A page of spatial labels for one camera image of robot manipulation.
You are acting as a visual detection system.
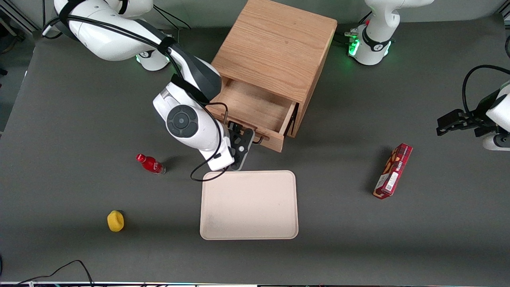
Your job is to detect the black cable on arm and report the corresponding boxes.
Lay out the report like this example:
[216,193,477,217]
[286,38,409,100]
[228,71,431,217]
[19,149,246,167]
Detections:
[42,4,231,182]
[462,65,510,116]

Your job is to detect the red tartan shortbread box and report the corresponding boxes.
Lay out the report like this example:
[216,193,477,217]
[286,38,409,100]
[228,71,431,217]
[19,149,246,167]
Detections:
[373,143,413,200]

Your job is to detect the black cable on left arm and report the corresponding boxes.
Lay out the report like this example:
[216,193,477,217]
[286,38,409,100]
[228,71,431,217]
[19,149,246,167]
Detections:
[462,65,510,116]

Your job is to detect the aluminium frame profile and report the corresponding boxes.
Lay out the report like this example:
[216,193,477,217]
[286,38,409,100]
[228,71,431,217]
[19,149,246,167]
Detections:
[0,0,42,37]

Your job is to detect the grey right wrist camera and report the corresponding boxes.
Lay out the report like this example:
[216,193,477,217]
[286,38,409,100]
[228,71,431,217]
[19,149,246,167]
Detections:
[232,151,248,171]

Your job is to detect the black cable at table edge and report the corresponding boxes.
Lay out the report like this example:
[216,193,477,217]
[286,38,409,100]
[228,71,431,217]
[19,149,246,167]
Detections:
[0,260,94,287]

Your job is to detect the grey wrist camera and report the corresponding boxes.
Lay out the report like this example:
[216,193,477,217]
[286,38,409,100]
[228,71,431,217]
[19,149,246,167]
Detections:
[483,134,510,151]
[232,151,248,171]

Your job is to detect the wooden drawer cabinet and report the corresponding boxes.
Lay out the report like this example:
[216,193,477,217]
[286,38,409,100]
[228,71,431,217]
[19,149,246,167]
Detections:
[210,0,338,138]

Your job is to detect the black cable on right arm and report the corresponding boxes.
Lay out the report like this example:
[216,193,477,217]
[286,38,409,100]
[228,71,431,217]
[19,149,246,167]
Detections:
[42,4,231,182]

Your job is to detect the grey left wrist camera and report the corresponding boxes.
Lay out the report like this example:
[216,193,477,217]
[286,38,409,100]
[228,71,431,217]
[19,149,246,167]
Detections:
[483,134,510,151]

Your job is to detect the yellow lemon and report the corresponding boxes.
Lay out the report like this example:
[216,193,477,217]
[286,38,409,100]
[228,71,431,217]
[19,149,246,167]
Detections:
[107,210,125,232]

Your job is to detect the small red bottle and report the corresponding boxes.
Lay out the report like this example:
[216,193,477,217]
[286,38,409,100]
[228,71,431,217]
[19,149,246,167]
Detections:
[136,153,166,175]

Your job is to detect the black cables behind arm base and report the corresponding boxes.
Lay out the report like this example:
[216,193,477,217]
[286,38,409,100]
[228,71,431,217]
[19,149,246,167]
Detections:
[151,3,192,31]

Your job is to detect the dark metal drawer handle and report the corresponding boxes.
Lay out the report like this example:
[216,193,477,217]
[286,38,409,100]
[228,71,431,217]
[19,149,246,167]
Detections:
[221,114,269,145]

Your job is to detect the beige plastic tray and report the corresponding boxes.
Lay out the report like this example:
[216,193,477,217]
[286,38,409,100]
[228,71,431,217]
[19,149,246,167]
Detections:
[200,170,299,240]

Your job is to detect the wooden drawer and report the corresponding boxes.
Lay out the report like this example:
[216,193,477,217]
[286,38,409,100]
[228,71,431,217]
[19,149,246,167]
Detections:
[207,78,299,153]

